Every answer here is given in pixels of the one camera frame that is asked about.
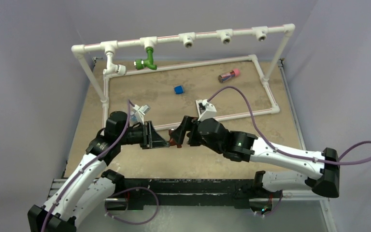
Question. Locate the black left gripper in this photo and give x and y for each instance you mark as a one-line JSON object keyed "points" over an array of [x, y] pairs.
{"points": [[150, 138]]}

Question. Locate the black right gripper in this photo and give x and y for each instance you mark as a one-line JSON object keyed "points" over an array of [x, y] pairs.
{"points": [[189, 124]]}

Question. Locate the brown water faucet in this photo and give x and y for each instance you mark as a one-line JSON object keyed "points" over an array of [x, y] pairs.
{"points": [[171, 140]]}

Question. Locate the white PVC pipe frame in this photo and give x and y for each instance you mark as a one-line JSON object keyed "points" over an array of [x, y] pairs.
{"points": [[187, 39]]}

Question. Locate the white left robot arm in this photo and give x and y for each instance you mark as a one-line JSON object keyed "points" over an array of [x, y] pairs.
{"points": [[90, 183]]}

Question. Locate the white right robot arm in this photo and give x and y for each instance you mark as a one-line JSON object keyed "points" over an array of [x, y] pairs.
{"points": [[314, 170]]}

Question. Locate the white water faucet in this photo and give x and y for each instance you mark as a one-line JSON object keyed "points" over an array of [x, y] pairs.
{"points": [[112, 68]]}

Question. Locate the green water faucet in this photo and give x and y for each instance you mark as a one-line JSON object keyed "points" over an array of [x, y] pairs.
{"points": [[140, 64]]}

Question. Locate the white stapler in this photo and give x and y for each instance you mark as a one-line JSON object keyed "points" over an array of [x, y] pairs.
{"points": [[200, 107]]}

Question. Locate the blue cube block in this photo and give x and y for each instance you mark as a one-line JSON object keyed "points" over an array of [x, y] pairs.
{"points": [[179, 90]]}

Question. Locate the pink capped colourful can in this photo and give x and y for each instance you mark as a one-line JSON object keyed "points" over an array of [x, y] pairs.
{"points": [[224, 77]]}

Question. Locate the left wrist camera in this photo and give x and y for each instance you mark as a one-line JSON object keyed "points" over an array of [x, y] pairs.
{"points": [[140, 112]]}

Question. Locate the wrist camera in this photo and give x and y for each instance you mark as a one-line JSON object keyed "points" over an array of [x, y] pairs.
{"points": [[140, 112], [210, 111]]}

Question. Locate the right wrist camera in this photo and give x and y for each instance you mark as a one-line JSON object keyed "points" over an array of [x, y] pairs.
{"points": [[210, 111]]}

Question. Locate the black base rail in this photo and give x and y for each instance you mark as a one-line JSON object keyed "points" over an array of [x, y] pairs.
{"points": [[237, 193]]}

